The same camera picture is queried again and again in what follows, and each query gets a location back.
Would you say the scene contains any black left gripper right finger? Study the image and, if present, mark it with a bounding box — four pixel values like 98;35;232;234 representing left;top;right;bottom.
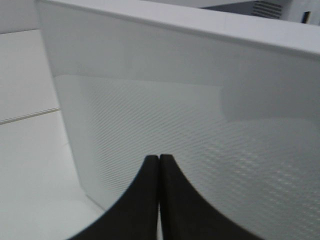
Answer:
159;154;253;240

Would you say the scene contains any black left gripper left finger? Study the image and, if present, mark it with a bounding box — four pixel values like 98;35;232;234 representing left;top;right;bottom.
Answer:
70;155;160;240

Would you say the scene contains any white microwave door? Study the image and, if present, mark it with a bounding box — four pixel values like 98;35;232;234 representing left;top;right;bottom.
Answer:
35;0;320;240

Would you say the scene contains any white microwave oven body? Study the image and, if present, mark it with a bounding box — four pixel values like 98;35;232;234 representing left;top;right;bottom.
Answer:
205;0;320;26

